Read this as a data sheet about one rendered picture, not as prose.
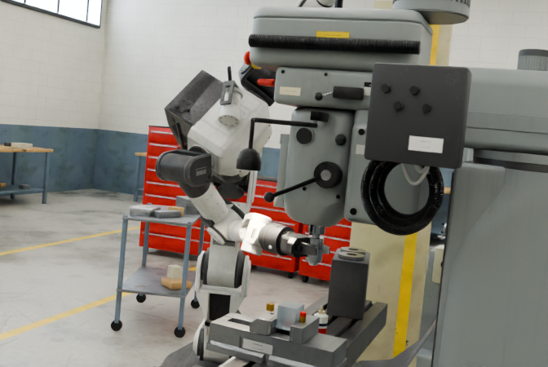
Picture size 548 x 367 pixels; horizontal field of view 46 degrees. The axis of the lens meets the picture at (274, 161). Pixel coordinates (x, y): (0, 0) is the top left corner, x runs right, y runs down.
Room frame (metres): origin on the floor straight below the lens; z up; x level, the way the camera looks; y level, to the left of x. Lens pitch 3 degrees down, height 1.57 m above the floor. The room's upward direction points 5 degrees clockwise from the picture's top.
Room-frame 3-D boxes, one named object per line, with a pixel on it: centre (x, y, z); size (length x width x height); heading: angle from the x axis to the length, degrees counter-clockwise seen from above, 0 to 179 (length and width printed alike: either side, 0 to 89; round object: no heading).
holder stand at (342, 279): (2.20, -0.30, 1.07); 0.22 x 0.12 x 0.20; 170
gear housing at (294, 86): (1.80, -0.18, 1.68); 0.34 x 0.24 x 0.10; 69
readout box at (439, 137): (1.39, -0.30, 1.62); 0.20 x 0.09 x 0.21; 69
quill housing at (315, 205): (1.81, -0.14, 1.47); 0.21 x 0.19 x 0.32; 159
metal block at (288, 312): (1.66, -0.08, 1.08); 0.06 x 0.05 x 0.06; 157
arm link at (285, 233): (1.87, -0.07, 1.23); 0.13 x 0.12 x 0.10; 137
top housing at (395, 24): (1.81, -0.15, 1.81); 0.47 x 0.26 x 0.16; 69
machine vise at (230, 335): (1.68, -0.05, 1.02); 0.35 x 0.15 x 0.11; 67
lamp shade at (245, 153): (1.87, 0.07, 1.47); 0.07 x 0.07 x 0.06
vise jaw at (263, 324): (1.69, -0.03, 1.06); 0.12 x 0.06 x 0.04; 157
